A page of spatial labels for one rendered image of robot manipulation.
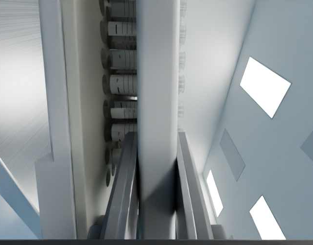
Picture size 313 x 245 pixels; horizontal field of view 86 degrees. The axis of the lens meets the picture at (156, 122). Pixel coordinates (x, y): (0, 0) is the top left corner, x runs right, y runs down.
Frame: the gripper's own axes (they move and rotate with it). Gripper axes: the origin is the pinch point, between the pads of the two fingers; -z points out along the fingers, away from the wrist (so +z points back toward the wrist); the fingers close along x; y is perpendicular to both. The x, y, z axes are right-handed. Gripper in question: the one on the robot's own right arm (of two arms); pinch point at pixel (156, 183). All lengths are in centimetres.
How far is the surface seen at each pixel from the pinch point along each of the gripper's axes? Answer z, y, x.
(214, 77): -356, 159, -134
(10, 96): -13.5, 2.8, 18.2
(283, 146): -155, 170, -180
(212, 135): -350, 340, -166
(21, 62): -17.9, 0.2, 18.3
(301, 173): -114, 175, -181
